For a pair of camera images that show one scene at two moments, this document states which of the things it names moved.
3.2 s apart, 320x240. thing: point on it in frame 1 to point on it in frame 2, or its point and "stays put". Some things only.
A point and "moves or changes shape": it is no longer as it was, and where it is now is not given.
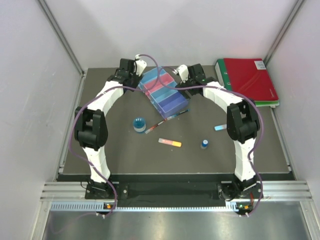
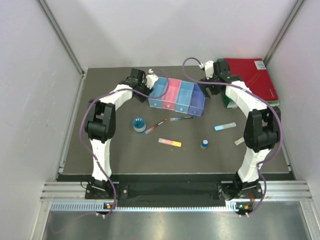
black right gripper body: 191,82 to 213,78
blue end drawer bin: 150,75 moves or changes shape
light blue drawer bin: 163,93 to 184,96
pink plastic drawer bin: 163,79 moves or changes shape
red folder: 249,77 stays put
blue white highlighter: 219,127 stays put
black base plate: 224,191 stays put
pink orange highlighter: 170,142 stays put
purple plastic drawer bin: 172,105 to 197,102
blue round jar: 139,124 stays put
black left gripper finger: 133,86 to 142,98
